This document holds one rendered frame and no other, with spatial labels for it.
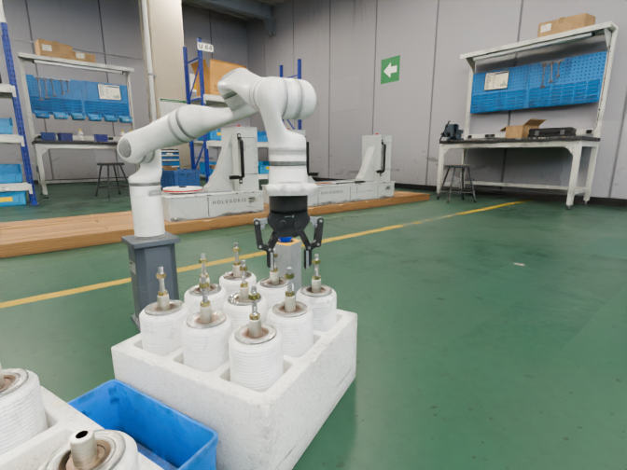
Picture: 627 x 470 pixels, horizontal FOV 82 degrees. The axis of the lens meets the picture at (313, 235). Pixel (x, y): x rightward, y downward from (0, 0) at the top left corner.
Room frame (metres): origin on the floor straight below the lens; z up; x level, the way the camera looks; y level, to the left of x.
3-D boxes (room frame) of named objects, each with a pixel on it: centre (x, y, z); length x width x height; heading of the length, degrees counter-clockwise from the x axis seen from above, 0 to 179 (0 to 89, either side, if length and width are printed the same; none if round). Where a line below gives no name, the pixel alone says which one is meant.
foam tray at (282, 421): (0.75, 0.15, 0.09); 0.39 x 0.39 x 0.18; 62
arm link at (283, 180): (0.67, 0.05, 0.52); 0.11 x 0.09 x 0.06; 10
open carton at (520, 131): (4.59, -2.57, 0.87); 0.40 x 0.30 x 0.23; 26
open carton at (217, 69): (6.06, 1.49, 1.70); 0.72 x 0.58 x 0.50; 133
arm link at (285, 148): (0.69, 0.06, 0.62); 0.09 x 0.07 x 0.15; 117
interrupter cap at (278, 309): (0.69, 0.05, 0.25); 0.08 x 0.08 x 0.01
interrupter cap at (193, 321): (0.64, 0.21, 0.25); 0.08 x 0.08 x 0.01
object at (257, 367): (0.59, 0.10, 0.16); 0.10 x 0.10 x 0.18
